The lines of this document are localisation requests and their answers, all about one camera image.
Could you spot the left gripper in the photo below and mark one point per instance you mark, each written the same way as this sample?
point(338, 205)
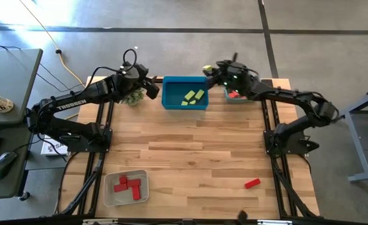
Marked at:
point(146, 82)

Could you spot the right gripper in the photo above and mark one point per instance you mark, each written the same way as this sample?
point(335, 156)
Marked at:
point(236, 78)

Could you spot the small green cube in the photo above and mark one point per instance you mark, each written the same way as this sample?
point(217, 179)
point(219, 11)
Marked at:
point(207, 67)
point(184, 103)

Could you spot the green half-cylinder block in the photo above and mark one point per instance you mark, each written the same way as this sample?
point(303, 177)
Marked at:
point(192, 102)

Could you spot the small red cube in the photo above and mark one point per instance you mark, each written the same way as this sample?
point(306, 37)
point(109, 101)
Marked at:
point(123, 179)

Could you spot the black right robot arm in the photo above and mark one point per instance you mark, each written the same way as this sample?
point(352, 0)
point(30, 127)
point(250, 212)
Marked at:
point(283, 95)

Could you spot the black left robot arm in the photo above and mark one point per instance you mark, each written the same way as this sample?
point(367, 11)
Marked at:
point(72, 104)

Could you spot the green potted plant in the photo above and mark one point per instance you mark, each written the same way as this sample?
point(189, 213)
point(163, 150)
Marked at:
point(135, 97)

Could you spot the blue plastic bin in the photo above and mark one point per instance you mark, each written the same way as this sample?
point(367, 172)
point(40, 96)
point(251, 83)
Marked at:
point(174, 93)

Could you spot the teal plastic bin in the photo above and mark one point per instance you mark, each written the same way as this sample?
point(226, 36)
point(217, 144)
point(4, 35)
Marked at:
point(230, 101)

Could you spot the light grey plastic tray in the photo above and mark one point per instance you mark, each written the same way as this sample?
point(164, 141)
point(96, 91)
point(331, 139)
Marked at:
point(115, 200)

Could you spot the white printed box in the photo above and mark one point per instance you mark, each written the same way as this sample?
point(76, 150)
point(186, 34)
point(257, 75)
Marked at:
point(49, 150)

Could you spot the light grey desk top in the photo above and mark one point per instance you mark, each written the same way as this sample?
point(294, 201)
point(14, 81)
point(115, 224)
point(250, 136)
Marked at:
point(12, 84)

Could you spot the black computer mouse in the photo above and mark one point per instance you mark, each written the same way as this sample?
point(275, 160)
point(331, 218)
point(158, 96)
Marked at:
point(4, 164)

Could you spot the black desk caster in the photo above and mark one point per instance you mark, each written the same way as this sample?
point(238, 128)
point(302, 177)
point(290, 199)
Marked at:
point(24, 196)

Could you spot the dark grey desk top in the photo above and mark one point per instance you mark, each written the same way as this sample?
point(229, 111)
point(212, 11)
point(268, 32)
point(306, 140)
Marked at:
point(12, 184)

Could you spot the black aluminium rig frame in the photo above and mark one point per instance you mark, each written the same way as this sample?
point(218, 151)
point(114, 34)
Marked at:
point(266, 120)

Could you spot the black table-level camera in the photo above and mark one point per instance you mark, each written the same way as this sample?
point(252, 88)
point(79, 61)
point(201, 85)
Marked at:
point(187, 222)

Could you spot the silver metal bracket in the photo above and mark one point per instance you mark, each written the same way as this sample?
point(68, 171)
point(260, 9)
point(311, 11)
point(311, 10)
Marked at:
point(274, 222)
point(100, 222)

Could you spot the grey metal table frame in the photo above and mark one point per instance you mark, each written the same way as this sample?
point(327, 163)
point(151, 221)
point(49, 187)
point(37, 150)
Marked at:
point(358, 137)

